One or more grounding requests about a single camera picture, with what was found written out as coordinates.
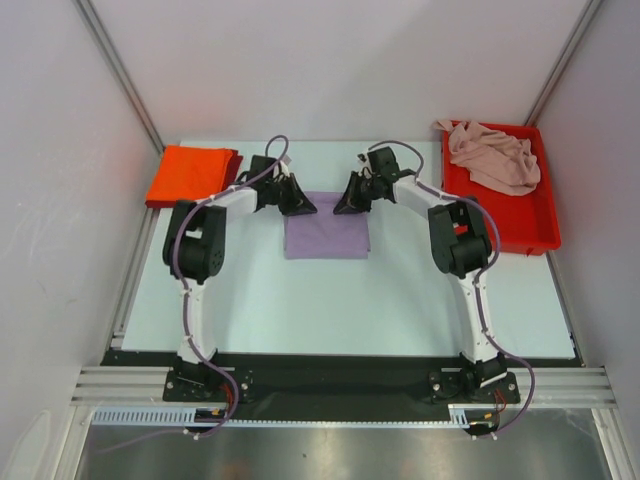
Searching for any aluminium frame rail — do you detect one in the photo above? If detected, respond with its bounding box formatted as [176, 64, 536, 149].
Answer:
[72, 366, 617, 409]

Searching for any crumpled pink t-shirt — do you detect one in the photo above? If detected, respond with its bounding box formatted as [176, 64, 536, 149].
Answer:
[432, 120, 541, 196]

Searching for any purple t-shirt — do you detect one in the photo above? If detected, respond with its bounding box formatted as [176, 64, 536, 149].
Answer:
[284, 192, 371, 260]

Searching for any aluminium corner post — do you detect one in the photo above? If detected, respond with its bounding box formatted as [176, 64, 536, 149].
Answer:
[72, 0, 166, 155]
[524, 0, 607, 127]

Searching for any right aluminium corner post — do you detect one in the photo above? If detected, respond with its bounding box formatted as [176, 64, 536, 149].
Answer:
[524, 0, 607, 127]

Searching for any folded dark red t-shirt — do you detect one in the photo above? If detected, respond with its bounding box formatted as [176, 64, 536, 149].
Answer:
[145, 149, 244, 215]

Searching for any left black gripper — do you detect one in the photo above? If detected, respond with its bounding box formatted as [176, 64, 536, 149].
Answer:
[265, 173, 316, 217]

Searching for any left aluminium corner post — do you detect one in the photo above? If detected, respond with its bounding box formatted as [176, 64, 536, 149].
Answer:
[72, 0, 166, 155]

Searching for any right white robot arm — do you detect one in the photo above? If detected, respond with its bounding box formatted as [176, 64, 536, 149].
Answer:
[333, 142, 507, 401]

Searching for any red plastic bin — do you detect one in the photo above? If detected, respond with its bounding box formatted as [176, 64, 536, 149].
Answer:
[440, 123, 562, 256]

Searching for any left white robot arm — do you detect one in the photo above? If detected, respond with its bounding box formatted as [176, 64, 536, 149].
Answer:
[163, 155, 318, 400]

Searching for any white slotted cable duct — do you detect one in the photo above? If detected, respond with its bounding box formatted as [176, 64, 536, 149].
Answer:
[92, 405, 496, 430]

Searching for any folded orange t-shirt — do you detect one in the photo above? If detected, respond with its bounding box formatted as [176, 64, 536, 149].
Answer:
[145, 144, 235, 206]

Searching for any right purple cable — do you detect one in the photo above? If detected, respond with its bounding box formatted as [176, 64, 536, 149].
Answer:
[367, 140, 541, 441]

